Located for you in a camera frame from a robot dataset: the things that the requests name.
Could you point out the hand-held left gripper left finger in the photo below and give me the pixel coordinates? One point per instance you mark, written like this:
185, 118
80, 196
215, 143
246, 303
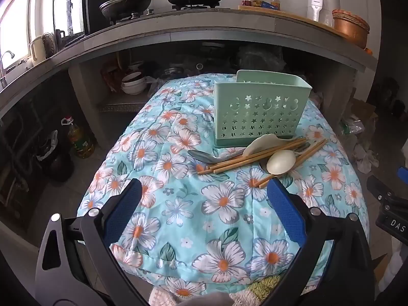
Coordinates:
122, 210

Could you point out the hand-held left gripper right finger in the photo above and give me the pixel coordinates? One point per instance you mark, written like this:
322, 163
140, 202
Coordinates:
287, 213

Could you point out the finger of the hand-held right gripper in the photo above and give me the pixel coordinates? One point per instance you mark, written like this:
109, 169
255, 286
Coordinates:
379, 186
403, 175

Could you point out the cream round spoon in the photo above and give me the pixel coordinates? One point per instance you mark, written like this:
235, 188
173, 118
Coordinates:
280, 162

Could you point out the white scalloped spoon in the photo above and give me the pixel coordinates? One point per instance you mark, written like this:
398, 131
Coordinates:
259, 143

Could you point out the green perforated utensil holder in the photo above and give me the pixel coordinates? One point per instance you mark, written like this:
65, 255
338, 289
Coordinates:
261, 114

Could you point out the white crumpled plastic bag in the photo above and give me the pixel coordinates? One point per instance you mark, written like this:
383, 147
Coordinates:
366, 161

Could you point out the clear bag with greens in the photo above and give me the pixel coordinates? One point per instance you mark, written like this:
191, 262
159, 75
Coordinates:
352, 128

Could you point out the blue floral blanket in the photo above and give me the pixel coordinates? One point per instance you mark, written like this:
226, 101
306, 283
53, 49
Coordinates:
223, 229

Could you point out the green fluffy towel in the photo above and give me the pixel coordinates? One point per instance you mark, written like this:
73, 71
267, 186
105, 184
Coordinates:
264, 285

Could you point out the open cardboard box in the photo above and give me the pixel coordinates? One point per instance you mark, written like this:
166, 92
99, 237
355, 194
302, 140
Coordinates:
363, 110

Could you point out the yellow oil bottle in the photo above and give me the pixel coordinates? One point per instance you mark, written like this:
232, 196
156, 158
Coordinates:
81, 140

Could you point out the beige fluffy towel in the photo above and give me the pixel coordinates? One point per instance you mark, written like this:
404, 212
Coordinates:
162, 298

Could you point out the grey plastic bag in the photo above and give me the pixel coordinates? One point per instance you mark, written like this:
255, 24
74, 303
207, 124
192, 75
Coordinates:
47, 146

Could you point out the stack of white bowls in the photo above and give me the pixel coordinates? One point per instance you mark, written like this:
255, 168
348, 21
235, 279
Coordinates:
134, 86

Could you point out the copper pot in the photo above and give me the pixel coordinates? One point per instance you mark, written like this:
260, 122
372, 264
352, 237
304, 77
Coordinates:
350, 35

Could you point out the grey concrete counter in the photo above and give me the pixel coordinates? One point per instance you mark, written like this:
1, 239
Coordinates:
159, 35

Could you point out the brown round woven mat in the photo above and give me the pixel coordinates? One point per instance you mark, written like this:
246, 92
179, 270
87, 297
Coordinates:
48, 44

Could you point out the cream jug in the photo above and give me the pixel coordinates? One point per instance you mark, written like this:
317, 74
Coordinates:
36, 49

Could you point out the black mug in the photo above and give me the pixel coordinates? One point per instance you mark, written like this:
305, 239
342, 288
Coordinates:
60, 36

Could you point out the white electric kettle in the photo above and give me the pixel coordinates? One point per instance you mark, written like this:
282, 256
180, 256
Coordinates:
322, 4

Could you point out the metal faucet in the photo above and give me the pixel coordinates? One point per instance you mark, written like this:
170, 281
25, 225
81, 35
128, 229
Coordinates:
4, 60

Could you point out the wooden board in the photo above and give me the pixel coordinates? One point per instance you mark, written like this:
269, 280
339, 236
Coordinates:
287, 14

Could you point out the black wok with lid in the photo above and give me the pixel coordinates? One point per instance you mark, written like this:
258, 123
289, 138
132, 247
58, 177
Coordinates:
124, 4

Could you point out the black glass-door appliance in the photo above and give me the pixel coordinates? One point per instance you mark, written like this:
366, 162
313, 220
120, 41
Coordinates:
73, 9

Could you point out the blue packet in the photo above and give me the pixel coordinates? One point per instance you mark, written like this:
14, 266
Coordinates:
268, 5

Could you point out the gas stove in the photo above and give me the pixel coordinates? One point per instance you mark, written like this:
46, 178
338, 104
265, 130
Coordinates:
191, 7

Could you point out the window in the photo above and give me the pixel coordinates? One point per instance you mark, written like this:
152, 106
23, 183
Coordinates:
14, 22

